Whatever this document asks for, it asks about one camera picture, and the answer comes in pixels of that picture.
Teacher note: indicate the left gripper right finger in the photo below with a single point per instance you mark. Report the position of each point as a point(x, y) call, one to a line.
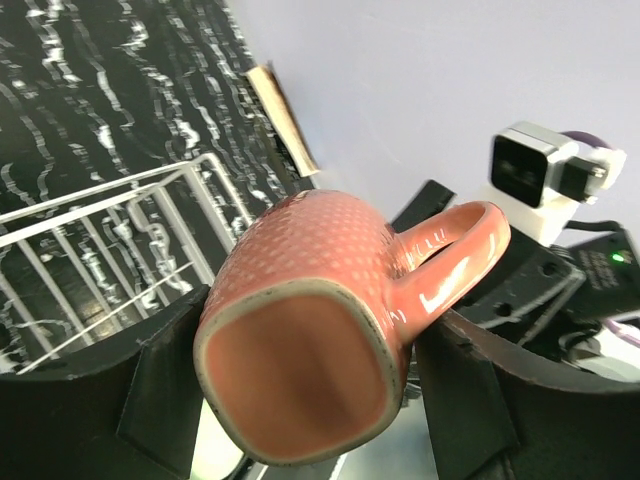
point(497, 411)

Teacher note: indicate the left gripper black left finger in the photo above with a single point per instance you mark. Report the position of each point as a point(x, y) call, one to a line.
point(127, 407)

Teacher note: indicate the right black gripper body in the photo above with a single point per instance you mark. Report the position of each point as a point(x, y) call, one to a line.
point(523, 292)

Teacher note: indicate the white wire dish rack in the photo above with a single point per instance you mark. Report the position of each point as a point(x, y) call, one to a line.
point(82, 267)

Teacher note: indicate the orange pink mug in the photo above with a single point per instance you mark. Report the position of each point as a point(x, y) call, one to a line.
point(303, 346)

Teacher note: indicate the black marbled table mat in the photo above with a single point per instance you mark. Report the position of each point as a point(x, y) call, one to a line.
point(95, 91)

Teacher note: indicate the red and cream book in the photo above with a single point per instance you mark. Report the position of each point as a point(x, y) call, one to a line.
point(274, 102)

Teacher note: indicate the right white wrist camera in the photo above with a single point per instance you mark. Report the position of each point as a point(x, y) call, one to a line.
point(540, 177)

